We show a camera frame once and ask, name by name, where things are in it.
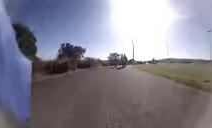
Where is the street lamp pole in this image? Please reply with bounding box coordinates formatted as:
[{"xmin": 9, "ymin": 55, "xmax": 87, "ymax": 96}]
[
  {"xmin": 206, "ymin": 28, "xmax": 212, "ymax": 61},
  {"xmin": 130, "ymin": 37, "xmax": 136, "ymax": 62}
]

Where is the row of bushes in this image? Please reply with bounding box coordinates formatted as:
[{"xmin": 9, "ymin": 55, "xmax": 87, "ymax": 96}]
[{"xmin": 32, "ymin": 57, "xmax": 103, "ymax": 76}]

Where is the cluster of trees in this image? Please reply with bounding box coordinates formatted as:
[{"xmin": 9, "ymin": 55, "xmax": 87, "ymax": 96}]
[{"xmin": 107, "ymin": 52, "xmax": 129, "ymax": 66}]

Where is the grass field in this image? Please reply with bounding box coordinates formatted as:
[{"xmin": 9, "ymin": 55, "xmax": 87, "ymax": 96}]
[{"xmin": 133, "ymin": 63, "xmax": 212, "ymax": 94}]

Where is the dark green tree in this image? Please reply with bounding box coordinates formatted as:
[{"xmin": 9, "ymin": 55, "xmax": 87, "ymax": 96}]
[
  {"xmin": 12, "ymin": 23, "xmax": 39, "ymax": 62},
  {"xmin": 57, "ymin": 42, "xmax": 87, "ymax": 61}
]

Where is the grey asphalt road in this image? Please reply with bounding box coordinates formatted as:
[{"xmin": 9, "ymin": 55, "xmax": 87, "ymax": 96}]
[{"xmin": 27, "ymin": 64, "xmax": 212, "ymax": 128}]

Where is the low long building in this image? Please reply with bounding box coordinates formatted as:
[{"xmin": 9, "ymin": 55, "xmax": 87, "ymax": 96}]
[{"xmin": 157, "ymin": 57, "xmax": 212, "ymax": 65}]

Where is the person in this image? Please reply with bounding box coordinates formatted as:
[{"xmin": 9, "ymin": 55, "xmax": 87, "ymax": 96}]
[{"xmin": 0, "ymin": 0, "xmax": 34, "ymax": 125}]

